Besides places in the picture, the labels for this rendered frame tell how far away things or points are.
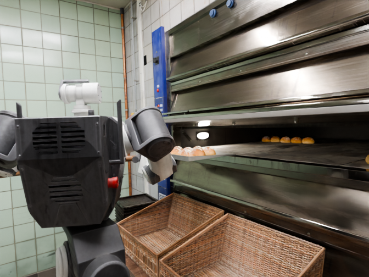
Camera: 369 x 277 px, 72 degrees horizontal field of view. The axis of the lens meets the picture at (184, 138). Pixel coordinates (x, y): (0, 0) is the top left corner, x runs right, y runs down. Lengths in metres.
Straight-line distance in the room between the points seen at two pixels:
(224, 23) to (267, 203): 1.03
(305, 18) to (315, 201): 0.78
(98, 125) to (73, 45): 2.14
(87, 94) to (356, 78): 0.94
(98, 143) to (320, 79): 0.90
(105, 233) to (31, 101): 1.96
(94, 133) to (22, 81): 2.01
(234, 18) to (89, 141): 1.16
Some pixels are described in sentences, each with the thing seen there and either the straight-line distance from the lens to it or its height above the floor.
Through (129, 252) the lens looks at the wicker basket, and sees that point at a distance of 1.73.
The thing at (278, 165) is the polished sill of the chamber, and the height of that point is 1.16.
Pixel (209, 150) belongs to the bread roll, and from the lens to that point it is 1.48.
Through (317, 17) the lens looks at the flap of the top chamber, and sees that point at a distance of 1.26.
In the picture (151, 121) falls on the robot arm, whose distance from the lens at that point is 0.79.
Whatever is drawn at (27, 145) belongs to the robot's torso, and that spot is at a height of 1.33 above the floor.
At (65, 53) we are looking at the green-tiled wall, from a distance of 2.73.
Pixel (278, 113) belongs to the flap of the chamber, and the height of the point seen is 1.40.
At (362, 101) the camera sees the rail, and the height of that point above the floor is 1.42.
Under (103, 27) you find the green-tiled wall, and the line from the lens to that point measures 2.91.
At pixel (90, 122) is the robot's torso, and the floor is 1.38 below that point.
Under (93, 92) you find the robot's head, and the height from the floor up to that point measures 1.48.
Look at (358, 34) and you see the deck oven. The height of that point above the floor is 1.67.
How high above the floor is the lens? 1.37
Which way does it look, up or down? 3 degrees down
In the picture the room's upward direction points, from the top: 2 degrees counter-clockwise
